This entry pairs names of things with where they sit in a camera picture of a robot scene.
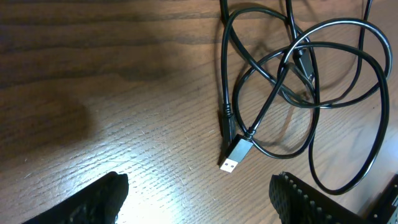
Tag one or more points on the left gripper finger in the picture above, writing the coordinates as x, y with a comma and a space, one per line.
100, 202

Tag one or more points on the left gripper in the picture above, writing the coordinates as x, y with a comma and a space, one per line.
297, 202

